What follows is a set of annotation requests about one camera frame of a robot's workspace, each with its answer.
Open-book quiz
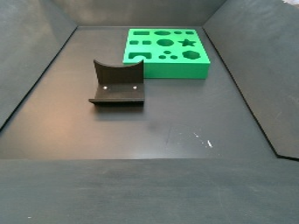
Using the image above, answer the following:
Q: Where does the black curved holder stand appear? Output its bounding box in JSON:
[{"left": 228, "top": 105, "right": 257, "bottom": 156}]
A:
[{"left": 88, "top": 60, "right": 145, "bottom": 105}]

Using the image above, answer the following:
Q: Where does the green shape-sorter block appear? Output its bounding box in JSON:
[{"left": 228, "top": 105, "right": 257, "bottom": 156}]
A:
[{"left": 123, "top": 28, "right": 211, "bottom": 79}]

